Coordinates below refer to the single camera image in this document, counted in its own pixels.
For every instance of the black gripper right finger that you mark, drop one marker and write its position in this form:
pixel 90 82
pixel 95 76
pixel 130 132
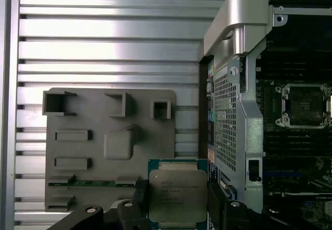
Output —
pixel 228 217

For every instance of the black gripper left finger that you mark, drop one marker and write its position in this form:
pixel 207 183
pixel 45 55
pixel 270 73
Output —
pixel 135 214

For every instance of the silver CPU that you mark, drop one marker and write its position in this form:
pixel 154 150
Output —
pixel 176 196

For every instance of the CPU socket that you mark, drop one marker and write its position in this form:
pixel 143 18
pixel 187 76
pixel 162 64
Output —
pixel 306 105

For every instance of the green RAM stick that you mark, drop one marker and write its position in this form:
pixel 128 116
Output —
pixel 90 183

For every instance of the green motherboard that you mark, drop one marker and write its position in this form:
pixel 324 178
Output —
pixel 285 178

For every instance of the grey parts rack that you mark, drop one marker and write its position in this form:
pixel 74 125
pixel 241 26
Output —
pixel 98 147

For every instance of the black PC case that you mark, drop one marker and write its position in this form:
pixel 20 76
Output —
pixel 251 126

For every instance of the black RAM slot bank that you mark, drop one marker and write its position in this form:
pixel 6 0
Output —
pixel 298 149
pixel 298 66

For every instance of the metal socket cover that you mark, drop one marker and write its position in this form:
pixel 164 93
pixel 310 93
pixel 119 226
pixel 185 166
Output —
pixel 327 91

